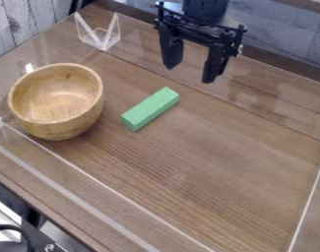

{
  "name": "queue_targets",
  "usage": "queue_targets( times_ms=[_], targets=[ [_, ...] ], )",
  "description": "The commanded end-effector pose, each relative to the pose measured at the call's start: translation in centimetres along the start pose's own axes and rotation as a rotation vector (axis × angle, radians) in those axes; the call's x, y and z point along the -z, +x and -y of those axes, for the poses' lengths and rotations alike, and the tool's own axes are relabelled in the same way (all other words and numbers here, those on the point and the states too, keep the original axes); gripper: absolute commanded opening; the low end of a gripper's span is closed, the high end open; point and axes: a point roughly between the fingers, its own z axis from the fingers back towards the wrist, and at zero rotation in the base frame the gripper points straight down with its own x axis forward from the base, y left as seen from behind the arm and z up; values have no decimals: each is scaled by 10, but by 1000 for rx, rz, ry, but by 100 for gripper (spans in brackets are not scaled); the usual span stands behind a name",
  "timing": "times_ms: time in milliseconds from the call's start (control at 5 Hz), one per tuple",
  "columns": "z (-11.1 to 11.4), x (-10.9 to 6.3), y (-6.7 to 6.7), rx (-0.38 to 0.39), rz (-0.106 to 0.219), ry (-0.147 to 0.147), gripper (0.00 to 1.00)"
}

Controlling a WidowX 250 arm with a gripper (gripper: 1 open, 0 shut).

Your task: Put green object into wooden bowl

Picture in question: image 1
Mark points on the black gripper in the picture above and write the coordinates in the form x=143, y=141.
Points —
x=199, y=21

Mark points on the green rectangular block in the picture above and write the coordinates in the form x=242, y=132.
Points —
x=149, y=109

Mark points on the wooden bowl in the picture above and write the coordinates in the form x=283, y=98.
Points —
x=58, y=100

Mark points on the clear acrylic front wall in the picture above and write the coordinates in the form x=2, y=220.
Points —
x=95, y=212

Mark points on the black metal table bracket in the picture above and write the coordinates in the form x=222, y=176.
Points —
x=40, y=241

